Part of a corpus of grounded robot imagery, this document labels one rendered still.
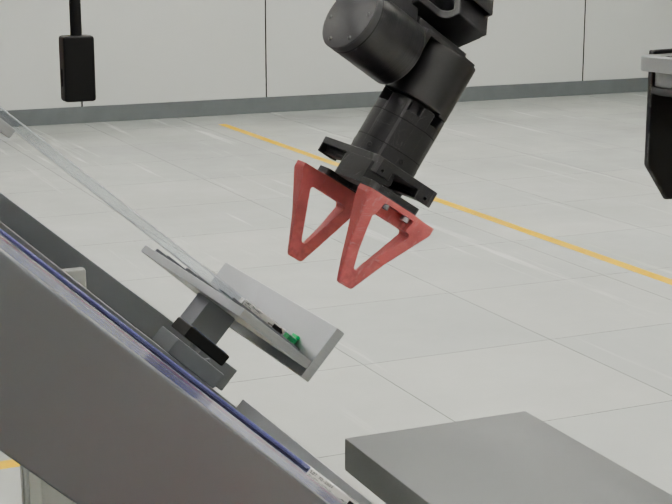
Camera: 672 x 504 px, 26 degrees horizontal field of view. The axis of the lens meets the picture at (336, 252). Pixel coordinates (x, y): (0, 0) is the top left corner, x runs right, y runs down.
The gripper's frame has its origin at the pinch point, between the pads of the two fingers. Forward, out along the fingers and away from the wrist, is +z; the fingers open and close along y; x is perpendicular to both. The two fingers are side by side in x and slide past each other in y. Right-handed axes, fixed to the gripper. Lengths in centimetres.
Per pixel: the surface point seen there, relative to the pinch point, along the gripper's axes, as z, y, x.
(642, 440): -6, -156, 179
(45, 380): 11, 49, -34
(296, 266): -2, -352, 179
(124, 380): 9, 49, -31
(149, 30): -84, -757, 218
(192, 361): 13.6, -18.3, 3.2
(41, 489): 36, -45, 8
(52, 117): -9, -756, 193
